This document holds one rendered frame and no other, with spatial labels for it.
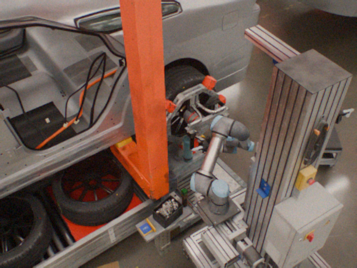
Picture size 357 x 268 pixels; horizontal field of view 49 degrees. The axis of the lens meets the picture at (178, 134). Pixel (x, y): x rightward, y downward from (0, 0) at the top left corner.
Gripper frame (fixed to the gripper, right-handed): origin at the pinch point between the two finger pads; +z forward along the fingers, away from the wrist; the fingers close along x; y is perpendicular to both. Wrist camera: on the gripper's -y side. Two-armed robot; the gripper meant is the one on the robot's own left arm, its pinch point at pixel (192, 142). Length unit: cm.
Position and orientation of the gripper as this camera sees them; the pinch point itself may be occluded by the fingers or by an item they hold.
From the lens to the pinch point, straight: 312.7
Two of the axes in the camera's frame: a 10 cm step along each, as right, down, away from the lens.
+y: 0.1, 7.0, 7.1
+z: -9.9, -1.1, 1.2
